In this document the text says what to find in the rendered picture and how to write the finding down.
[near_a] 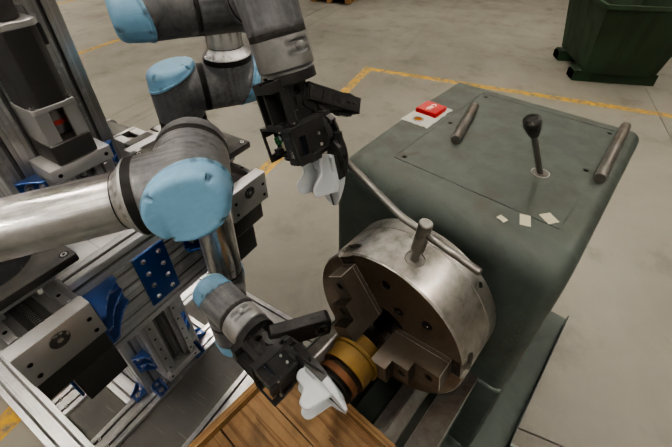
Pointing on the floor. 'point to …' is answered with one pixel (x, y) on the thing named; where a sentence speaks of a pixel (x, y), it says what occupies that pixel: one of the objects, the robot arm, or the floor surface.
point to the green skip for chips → (617, 32)
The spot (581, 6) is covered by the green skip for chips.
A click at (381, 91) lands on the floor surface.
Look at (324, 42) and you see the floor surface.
